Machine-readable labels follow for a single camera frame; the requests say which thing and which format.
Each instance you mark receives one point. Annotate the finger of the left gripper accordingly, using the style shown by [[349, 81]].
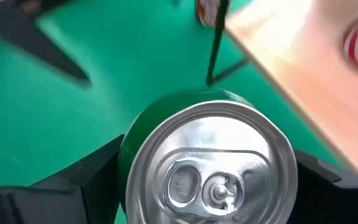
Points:
[[42, 46]]

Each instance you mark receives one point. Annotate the green table mat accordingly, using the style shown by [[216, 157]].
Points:
[[57, 124]]

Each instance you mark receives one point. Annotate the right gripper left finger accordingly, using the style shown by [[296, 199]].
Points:
[[57, 199]]

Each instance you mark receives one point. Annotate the green Sprite can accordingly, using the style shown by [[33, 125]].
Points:
[[210, 161]]

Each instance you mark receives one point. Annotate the wooden shelf black metal frame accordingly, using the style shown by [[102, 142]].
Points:
[[306, 77]]

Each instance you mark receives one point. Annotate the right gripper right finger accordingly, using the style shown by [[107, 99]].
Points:
[[331, 202]]

